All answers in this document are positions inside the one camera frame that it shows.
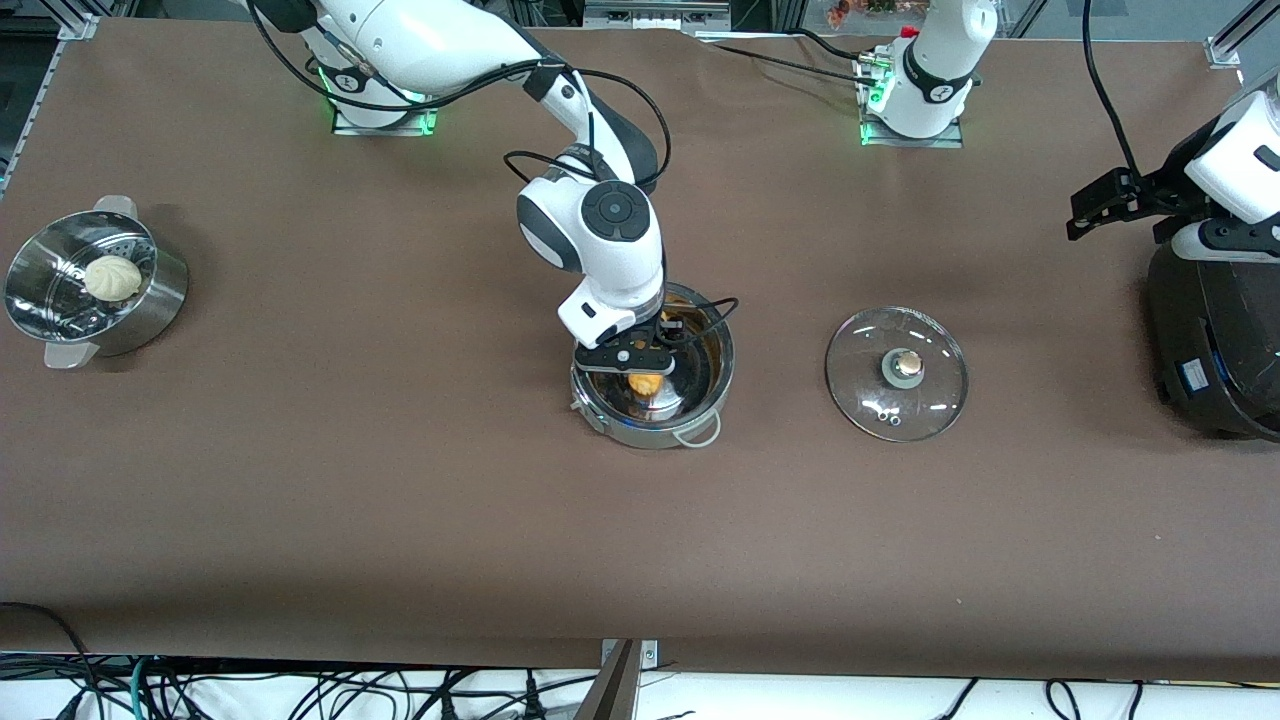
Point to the silver table edge bracket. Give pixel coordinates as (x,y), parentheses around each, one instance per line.
(648,652)

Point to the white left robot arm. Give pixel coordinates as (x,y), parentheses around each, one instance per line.
(935,70)

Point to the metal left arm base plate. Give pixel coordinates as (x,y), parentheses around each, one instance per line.
(910,143)

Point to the steel steamer pot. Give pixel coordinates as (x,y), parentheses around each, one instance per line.
(150,325)

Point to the aluminium frame profile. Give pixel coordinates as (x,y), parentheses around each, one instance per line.
(1238,35)

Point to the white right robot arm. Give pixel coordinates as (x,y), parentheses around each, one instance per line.
(610,250)

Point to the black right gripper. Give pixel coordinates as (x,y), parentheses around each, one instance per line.
(672,325)

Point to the grey power strip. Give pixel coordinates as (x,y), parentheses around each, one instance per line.
(655,14)

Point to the white steamed bun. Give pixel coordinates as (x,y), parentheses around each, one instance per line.
(112,278)

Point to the yellow corn cob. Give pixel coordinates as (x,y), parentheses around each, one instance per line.
(644,384)

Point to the black rice cooker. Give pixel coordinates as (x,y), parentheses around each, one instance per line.
(1230,350)

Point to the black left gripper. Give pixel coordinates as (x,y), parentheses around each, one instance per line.
(1168,176)

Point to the glass pot lid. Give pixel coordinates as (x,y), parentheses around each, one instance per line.
(865,385)

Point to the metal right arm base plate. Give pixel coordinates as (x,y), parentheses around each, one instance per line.
(385,130)

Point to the stainless steel pot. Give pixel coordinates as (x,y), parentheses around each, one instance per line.
(640,436)

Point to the brown table cover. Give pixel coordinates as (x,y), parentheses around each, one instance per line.
(800,550)

